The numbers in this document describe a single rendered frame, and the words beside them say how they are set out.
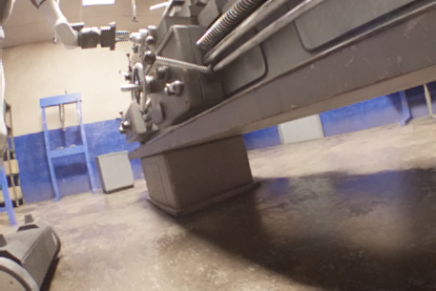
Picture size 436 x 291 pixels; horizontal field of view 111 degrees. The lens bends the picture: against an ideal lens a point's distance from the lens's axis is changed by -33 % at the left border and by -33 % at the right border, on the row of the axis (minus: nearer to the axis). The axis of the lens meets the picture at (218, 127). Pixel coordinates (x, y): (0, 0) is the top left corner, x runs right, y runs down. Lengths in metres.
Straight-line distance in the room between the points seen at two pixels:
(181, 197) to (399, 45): 1.30
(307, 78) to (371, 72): 0.10
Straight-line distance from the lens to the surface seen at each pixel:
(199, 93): 0.72
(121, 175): 3.42
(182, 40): 0.78
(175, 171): 1.37
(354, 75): 0.32
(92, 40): 0.97
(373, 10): 0.51
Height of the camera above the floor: 0.38
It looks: 4 degrees up
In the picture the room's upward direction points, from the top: 13 degrees counter-clockwise
